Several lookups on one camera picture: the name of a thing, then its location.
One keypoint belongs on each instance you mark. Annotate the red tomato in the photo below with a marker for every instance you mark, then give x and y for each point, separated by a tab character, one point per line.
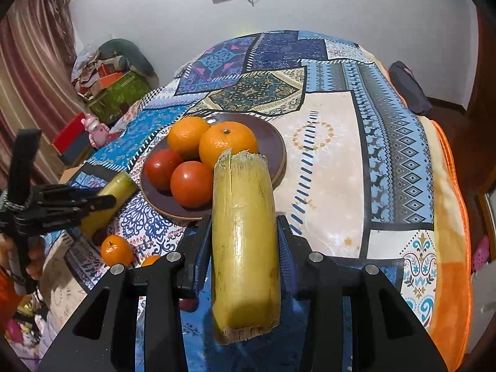
192	184
162	168

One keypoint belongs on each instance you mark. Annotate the person's left hand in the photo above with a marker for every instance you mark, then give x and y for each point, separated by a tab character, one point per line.
37	257

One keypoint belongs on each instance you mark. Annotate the red box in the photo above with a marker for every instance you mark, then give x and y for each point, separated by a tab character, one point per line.
69	135

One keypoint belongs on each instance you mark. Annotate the dark grey backpack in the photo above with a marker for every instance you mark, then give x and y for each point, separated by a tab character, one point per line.
409	87

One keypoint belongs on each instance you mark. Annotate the pink toy figure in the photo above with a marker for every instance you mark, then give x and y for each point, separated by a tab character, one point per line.
96	130

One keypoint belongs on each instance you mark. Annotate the yellow sugarcane piece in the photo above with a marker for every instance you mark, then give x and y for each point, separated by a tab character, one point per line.
244	240
118	188

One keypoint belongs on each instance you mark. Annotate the checkered cloth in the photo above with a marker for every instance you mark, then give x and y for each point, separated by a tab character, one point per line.
155	95

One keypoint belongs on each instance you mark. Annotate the large orange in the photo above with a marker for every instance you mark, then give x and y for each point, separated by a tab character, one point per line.
228	143
188	137

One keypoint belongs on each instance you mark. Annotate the patchwork printed blanket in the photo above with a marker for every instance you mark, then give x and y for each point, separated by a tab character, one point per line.
329	162

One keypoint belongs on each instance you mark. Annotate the striped brown curtain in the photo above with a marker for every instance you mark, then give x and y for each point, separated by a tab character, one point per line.
31	66

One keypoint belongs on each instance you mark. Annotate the orange blanket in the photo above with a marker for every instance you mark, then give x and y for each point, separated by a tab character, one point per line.
451	221

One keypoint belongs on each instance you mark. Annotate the purple plate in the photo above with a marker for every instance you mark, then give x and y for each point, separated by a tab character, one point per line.
267	143

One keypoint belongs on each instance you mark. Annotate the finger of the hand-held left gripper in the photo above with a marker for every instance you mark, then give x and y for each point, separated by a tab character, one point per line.
89	201
58	224

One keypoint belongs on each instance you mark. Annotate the grey-green cushion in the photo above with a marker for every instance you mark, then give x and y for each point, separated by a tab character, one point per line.
135	56

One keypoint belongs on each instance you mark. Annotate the pink plastic object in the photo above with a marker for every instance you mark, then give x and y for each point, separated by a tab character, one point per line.
480	254

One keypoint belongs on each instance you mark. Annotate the small mandarin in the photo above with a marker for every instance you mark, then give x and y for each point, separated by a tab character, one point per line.
116	250
150	261

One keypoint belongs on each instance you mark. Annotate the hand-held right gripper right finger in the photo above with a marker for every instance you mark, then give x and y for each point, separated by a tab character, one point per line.
286	267

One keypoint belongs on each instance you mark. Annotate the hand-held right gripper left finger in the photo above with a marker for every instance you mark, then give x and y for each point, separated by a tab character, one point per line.
202	259

